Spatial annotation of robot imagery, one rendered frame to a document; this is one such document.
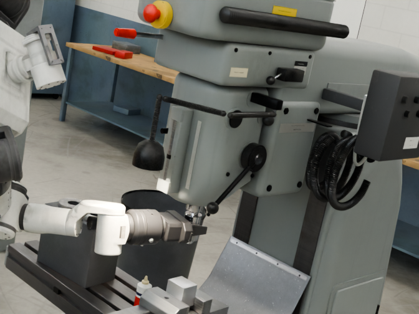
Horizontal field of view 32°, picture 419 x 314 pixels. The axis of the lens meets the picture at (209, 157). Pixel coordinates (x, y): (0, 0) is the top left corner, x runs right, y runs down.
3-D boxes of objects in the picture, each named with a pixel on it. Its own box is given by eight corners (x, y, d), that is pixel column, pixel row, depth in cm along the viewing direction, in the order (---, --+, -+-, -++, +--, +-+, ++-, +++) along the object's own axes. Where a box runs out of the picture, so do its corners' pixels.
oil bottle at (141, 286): (138, 316, 197) (145, 280, 195) (130, 310, 200) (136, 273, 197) (149, 313, 200) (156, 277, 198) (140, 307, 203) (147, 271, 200)
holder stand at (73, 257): (84, 289, 207) (95, 224, 202) (35, 260, 220) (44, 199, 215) (114, 280, 217) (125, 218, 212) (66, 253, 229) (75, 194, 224)
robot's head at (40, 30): (27, 76, 155) (45, 65, 150) (14, 38, 155) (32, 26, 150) (50, 71, 160) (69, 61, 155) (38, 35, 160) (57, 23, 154)
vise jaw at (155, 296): (171, 324, 181) (174, 311, 180) (138, 304, 189) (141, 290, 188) (187, 319, 186) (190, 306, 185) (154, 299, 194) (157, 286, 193)
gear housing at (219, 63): (221, 87, 160) (230, 42, 158) (150, 63, 176) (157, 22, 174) (310, 90, 184) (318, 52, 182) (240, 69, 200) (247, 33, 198)
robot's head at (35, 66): (22, 93, 155) (54, 80, 151) (7, 48, 155) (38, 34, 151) (41, 91, 161) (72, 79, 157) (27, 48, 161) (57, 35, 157)
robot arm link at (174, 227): (196, 218, 179) (154, 219, 172) (189, 254, 181) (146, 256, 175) (172, 200, 189) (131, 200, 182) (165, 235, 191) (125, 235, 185)
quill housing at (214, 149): (199, 216, 172) (226, 85, 164) (144, 188, 185) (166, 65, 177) (251, 209, 185) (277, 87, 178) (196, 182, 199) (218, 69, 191)
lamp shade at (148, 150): (126, 164, 163) (131, 138, 162) (139, 159, 170) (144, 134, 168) (155, 172, 161) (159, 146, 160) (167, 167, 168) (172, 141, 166)
